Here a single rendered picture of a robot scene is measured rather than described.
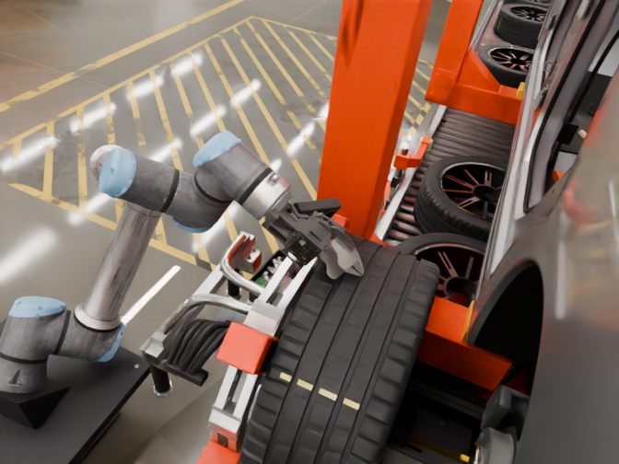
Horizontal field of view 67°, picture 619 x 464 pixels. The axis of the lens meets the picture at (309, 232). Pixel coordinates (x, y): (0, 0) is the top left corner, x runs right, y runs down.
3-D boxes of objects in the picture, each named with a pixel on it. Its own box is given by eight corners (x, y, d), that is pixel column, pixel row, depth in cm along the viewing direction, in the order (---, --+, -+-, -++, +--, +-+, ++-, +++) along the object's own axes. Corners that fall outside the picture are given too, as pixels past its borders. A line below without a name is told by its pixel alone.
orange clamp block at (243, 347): (265, 375, 88) (252, 376, 79) (229, 358, 89) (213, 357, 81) (280, 339, 89) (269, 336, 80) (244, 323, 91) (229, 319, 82)
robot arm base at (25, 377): (-37, 376, 144) (-26, 344, 144) (12, 365, 162) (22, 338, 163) (13, 398, 140) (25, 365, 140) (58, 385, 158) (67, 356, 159)
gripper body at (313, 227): (303, 272, 88) (254, 229, 87) (320, 247, 94) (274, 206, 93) (326, 251, 83) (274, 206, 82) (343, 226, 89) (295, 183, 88)
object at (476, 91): (531, 130, 285) (557, 75, 262) (447, 107, 298) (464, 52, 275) (533, 119, 297) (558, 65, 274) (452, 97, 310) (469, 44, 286)
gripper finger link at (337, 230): (342, 260, 90) (309, 230, 89) (345, 254, 91) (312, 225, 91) (356, 248, 87) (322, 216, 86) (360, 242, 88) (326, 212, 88)
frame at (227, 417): (238, 506, 113) (236, 392, 77) (215, 493, 115) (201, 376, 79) (322, 338, 152) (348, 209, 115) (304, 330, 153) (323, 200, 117)
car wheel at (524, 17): (530, 25, 527) (539, 3, 511) (570, 48, 482) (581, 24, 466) (481, 26, 509) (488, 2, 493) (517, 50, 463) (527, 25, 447)
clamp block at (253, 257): (252, 275, 126) (252, 261, 122) (223, 263, 128) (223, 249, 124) (262, 263, 129) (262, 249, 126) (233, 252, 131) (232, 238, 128)
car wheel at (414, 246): (544, 407, 175) (574, 374, 159) (369, 380, 177) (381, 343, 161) (508, 278, 224) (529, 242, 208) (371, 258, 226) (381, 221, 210)
